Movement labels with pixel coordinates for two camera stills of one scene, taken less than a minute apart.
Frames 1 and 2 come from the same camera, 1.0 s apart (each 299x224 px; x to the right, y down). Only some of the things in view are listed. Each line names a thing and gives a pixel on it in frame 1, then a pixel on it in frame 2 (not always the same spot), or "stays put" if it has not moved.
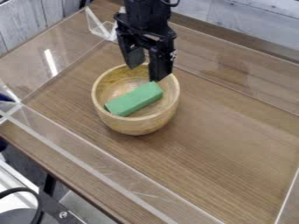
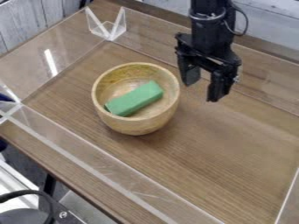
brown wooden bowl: x=117 y=81 stays put
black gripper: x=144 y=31 → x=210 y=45
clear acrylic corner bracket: x=108 y=29 stays put
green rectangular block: x=136 y=99 stays put
